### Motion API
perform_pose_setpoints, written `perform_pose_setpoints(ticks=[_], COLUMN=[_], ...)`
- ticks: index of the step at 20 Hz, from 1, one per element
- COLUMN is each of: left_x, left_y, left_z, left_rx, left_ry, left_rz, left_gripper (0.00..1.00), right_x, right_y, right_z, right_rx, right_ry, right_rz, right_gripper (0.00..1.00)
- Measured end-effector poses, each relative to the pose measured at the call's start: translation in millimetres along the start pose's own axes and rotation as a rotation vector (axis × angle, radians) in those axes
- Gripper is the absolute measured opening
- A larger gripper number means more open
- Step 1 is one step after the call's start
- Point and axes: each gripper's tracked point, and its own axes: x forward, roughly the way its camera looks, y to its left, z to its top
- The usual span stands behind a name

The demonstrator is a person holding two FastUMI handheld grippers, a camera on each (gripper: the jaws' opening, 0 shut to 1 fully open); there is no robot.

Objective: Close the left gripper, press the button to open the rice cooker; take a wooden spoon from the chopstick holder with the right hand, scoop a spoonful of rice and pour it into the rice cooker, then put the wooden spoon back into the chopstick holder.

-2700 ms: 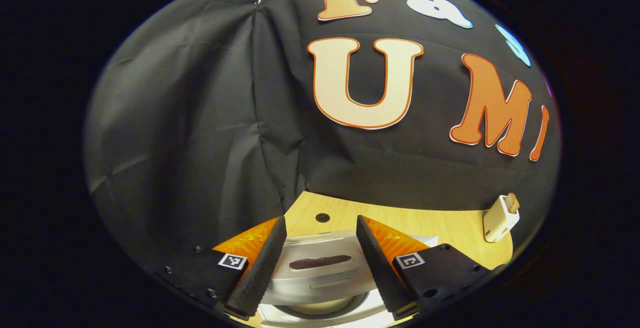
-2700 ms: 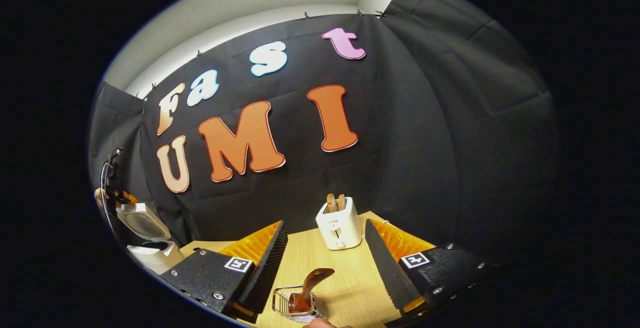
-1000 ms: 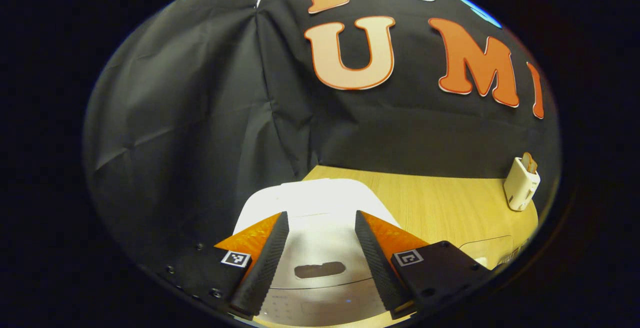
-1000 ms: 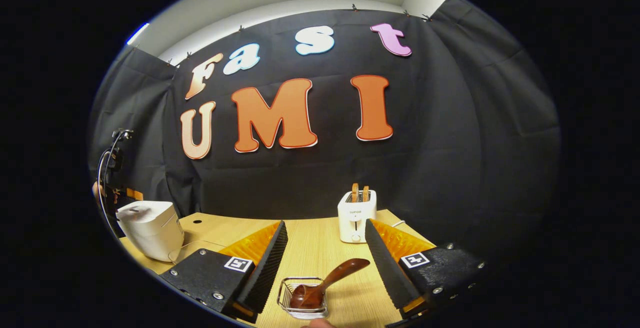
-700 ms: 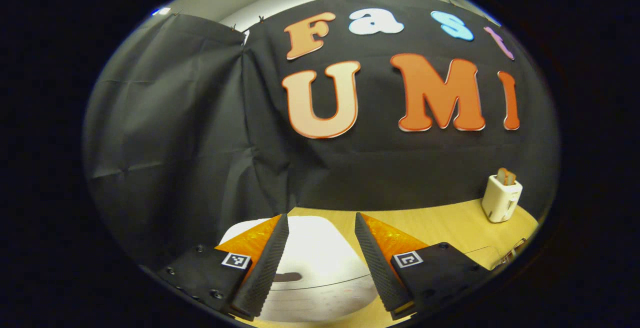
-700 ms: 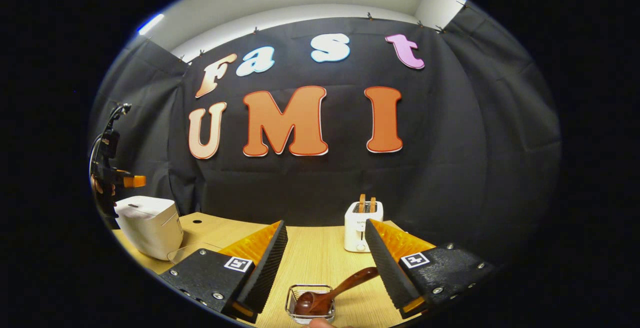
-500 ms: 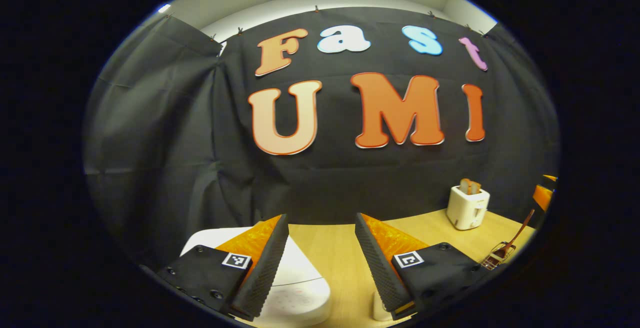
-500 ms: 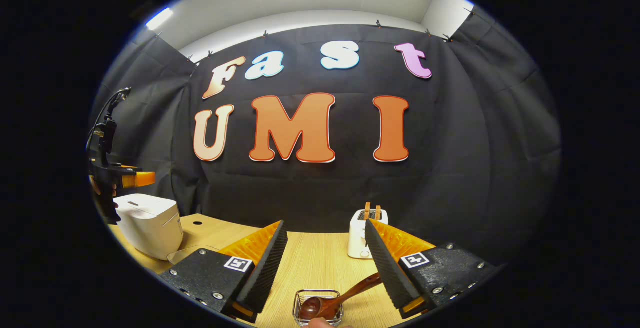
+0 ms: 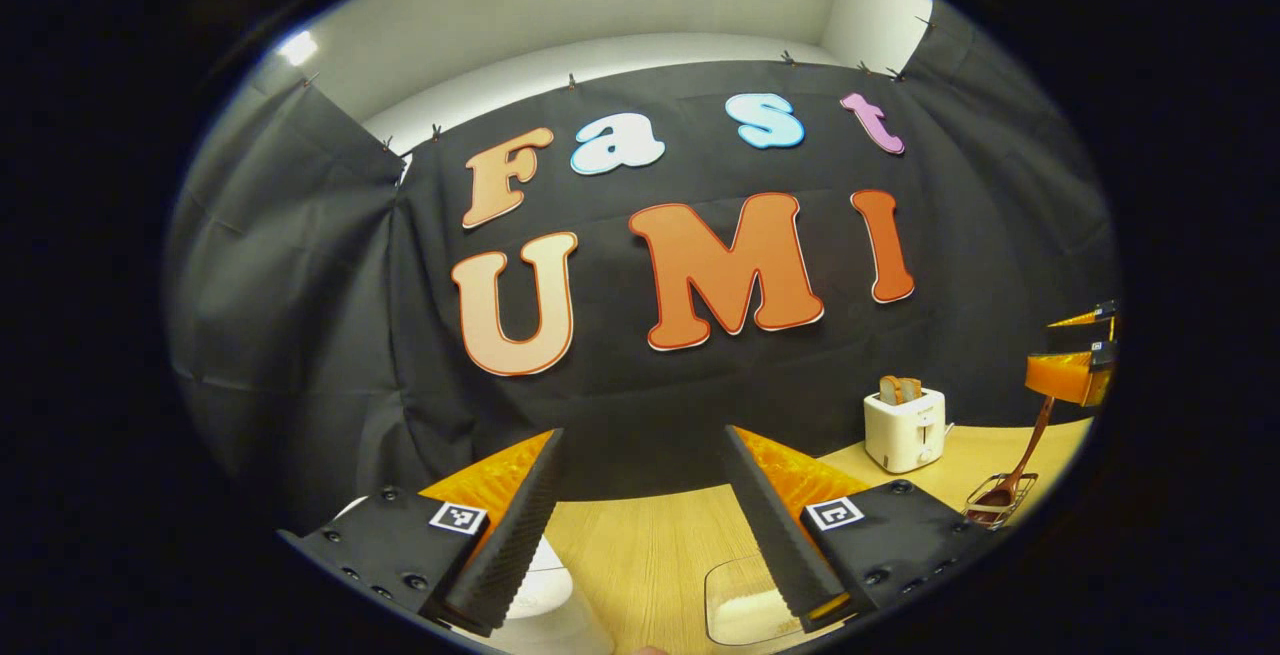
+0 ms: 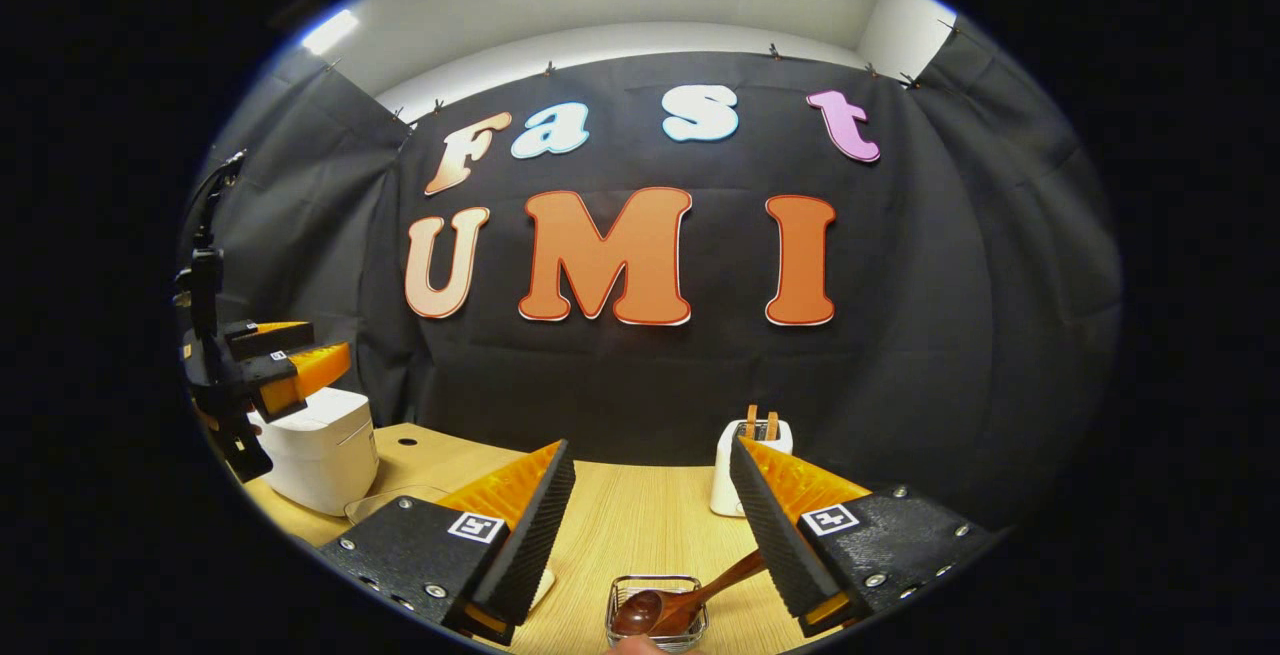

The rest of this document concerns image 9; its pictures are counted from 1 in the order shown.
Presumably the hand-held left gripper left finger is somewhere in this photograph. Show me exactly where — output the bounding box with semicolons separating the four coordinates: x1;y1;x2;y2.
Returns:
280;427;566;638

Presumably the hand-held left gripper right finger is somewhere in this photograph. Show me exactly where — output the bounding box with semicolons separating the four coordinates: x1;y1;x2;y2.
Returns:
722;425;1001;634

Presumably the white rice cooker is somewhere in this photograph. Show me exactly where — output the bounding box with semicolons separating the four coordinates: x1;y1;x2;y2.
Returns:
335;495;618;655

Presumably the brown wooden spoon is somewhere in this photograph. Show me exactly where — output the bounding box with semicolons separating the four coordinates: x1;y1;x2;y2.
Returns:
968;395;1057;526

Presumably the clear container of rice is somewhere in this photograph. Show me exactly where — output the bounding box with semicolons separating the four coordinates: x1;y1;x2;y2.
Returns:
703;553;801;648

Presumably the metal wire chopstick holder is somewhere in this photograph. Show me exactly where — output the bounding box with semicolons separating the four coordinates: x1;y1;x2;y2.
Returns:
963;472;1041;531

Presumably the white toaster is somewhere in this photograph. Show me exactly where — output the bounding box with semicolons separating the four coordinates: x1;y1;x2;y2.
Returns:
863;388;948;475

